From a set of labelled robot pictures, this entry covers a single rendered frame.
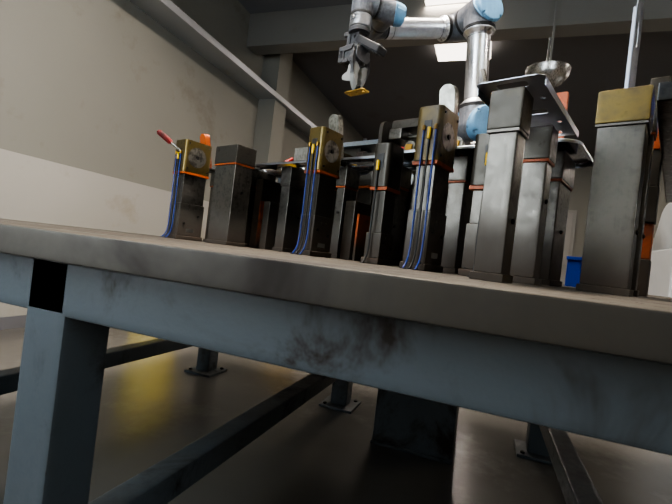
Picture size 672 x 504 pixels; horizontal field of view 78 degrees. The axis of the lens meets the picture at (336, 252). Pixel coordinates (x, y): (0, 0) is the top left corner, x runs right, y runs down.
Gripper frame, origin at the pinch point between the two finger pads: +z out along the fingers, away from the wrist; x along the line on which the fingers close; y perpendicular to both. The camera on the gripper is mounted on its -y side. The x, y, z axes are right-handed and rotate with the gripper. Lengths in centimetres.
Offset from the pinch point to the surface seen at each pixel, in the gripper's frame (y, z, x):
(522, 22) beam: 48, -169, -264
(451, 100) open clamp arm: -47, 20, 21
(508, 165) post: -69, 41, 43
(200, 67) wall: 287, -109, -94
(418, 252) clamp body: -47, 54, 28
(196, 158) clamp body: 50, 27, 27
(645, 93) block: -82, 23, 19
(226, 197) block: 27, 42, 27
